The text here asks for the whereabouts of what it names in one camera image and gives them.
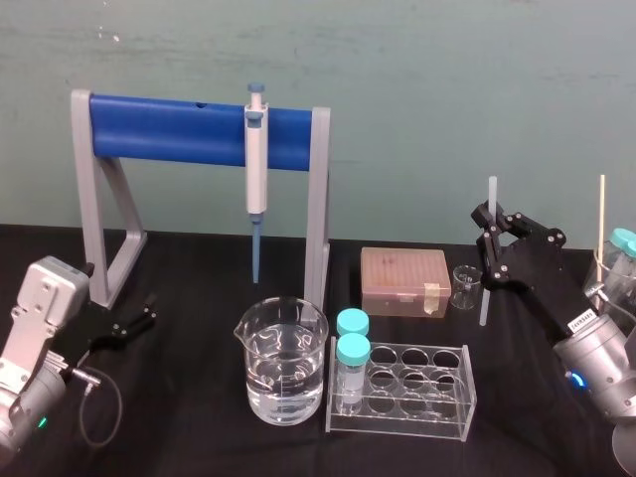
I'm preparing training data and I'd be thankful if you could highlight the clear glass holder beaker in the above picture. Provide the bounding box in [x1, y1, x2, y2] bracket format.
[582, 246, 636, 329]

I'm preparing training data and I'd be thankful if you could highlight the white pipette with blue tip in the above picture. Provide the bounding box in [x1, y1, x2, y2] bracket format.
[243, 81, 271, 285]

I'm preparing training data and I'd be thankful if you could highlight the amber pipette tip box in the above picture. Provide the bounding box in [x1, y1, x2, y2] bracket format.
[360, 246, 453, 318]

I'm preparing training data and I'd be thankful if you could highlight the small empty glass beaker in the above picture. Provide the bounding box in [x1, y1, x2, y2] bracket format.
[450, 263, 481, 311]

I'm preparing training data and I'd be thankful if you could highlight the grey and blue pipette stand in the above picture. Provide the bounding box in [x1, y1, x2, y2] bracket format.
[69, 88, 332, 312]

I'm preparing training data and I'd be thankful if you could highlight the clear acrylic tube rack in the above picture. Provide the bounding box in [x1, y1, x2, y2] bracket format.
[324, 342, 479, 443]

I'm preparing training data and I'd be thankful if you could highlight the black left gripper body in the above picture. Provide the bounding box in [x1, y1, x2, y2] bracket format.
[58, 299, 128, 365]

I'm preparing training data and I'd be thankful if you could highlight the large glass beaker with water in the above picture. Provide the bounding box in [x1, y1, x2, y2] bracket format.
[233, 295, 331, 425]

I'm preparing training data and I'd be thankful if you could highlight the translucent white stirring rod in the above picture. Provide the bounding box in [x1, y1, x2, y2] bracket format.
[477, 175, 500, 328]

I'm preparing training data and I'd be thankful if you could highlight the black table cloth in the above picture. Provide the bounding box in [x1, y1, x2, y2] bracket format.
[0, 223, 636, 477]

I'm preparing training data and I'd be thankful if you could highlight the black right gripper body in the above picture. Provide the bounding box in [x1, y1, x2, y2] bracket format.
[485, 226, 598, 340]

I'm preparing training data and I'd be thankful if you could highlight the thin dark wrist cable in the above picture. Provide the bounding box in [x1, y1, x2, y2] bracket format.
[61, 364, 125, 450]

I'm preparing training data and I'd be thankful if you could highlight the thin wooden stick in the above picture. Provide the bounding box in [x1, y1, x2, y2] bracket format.
[592, 173, 607, 295]

